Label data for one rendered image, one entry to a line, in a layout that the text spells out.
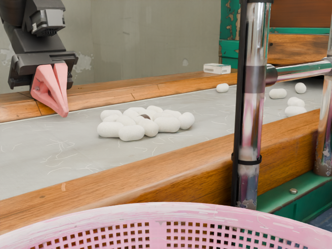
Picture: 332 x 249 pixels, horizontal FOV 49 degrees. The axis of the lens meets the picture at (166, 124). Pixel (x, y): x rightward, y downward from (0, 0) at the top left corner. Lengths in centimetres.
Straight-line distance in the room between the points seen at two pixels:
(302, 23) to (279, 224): 74
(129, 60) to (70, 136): 210
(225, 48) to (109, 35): 177
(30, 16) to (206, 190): 38
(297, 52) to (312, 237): 67
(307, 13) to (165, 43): 147
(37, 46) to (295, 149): 40
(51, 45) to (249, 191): 40
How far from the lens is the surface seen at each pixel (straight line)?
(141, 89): 72
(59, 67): 58
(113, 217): 24
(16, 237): 23
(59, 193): 28
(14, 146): 47
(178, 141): 46
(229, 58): 105
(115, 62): 270
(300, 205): 40
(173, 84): 77
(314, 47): 85
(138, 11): 248
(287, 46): 88
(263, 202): 37
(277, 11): 97
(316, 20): 92
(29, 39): 61
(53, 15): 56
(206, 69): 92
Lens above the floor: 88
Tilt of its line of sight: 16 degrees down
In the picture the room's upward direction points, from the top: straight up
